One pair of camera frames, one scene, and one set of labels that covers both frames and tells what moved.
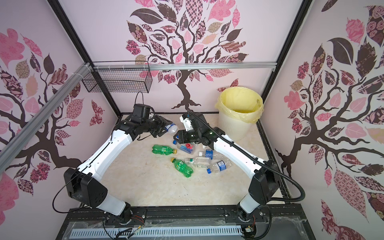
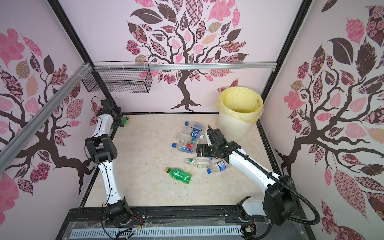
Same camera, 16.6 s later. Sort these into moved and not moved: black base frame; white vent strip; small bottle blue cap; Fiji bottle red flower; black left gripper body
Moved: black left gripper body
Not moved: black base frame; white vent strip; small bottle blue cap; Fiji bottle red flower
